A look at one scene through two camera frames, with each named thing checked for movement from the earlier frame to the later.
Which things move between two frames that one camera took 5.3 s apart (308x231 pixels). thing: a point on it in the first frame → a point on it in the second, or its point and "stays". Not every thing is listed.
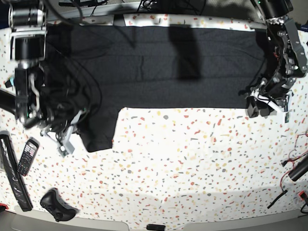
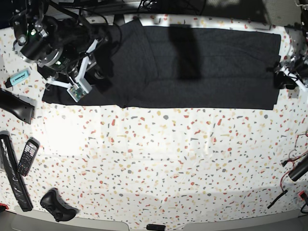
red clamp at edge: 5,205 stays
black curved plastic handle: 7,101 stays
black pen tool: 277,198 stays
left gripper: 62,125 → 102,77
